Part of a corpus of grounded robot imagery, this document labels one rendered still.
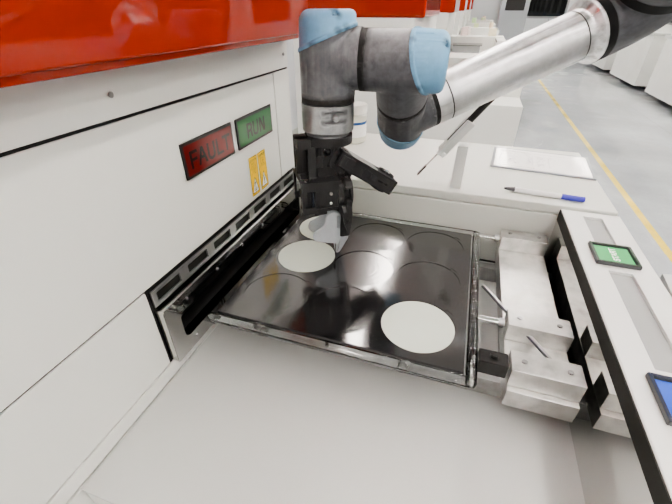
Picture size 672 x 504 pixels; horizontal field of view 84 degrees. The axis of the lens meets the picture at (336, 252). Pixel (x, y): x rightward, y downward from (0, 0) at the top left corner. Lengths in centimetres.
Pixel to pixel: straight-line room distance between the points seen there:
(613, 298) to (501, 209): 28
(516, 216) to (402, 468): 50
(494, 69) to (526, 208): 27
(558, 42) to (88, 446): 82
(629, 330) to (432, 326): 22
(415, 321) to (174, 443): 35
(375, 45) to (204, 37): 20
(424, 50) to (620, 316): 39
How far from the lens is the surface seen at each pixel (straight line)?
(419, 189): 78
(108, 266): 47
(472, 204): 78
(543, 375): 52
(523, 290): 68
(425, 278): 62
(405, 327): 53
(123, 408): 56
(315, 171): 57
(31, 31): 35
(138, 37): 42
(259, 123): 69
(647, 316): 59
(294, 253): 67
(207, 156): 56
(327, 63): 52
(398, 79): 52
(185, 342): 59
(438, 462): 52
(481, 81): 65
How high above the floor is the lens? 127
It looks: 33 degrees down
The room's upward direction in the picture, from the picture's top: straight up
